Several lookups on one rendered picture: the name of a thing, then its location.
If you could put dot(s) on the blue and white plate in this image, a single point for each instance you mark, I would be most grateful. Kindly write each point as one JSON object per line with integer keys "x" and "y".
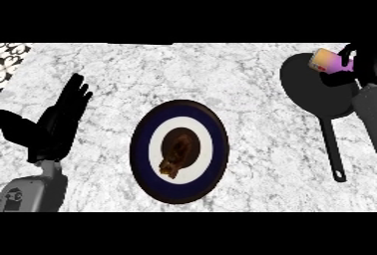
{"x": 179, "y": 151}

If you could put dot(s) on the black frying pan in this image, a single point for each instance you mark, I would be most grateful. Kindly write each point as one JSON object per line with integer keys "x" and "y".
{"x": 314, "y": 89}

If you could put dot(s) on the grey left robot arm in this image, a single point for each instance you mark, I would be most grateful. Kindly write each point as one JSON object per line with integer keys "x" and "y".
{"x": 35, "y": 192}

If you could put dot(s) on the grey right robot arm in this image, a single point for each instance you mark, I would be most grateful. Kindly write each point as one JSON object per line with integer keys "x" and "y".
{"x": 367, "y": 109}

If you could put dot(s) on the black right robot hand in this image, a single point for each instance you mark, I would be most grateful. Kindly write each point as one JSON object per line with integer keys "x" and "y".
{"x": 361, "y": 66}

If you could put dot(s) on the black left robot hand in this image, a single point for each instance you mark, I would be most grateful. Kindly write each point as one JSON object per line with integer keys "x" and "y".
{"x": 57, "y": 123}

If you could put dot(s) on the black and white patterned panel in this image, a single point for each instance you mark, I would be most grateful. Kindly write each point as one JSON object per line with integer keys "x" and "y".
{"x": 11, "y": 59}

